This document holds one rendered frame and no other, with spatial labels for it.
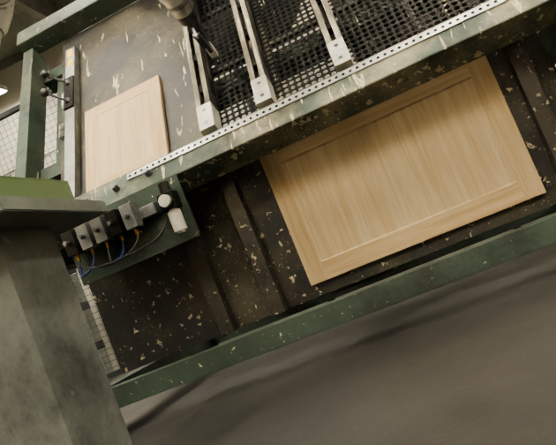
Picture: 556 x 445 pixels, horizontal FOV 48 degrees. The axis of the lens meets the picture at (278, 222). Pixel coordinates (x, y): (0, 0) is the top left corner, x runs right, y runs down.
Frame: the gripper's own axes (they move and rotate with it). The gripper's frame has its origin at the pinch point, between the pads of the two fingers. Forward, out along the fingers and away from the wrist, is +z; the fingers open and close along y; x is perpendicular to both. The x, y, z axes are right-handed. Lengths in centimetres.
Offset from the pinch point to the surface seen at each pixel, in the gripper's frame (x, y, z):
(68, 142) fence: 72, -6, 4
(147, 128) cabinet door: 35.1, -16.9, 6.8
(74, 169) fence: 69, -23, 5
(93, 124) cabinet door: 60, 0, 7
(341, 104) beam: -40, -50, 7
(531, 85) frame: -100, -56, 31
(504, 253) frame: -69, -106, 42
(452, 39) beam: -80, -47, 3
